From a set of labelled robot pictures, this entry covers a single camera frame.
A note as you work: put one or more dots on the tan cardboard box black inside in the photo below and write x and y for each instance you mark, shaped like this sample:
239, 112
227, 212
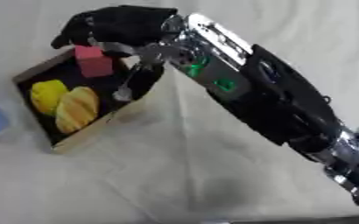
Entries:
85, 99

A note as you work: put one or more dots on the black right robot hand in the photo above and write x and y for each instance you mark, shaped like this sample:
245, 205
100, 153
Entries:
126, 26

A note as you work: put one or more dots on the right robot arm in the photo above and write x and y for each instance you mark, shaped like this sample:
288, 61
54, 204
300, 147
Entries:
259, 96

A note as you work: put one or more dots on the yellow ridged toy bread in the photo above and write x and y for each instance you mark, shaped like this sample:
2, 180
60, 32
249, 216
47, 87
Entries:
77, 109

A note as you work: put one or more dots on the yellow toy fruit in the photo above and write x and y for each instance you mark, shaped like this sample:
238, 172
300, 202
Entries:
47, 96

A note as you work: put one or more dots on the red rectangular block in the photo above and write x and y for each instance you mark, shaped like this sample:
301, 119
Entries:
94, 62

